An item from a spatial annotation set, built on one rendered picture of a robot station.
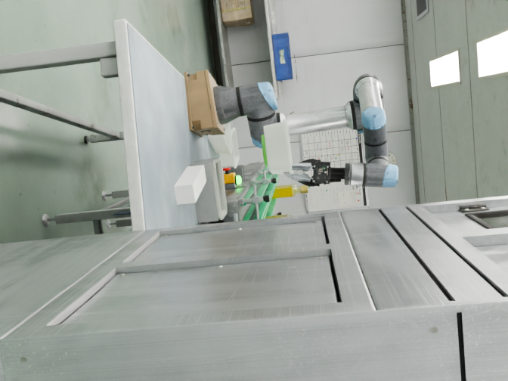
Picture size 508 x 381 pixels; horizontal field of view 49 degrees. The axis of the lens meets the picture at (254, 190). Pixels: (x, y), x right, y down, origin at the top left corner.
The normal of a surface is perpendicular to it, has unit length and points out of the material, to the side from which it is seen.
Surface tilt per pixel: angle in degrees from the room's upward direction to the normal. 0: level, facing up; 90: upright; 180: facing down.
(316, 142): 90
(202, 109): 90
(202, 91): 90
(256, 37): 90
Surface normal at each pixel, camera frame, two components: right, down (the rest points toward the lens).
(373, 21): -0.08, 0.14
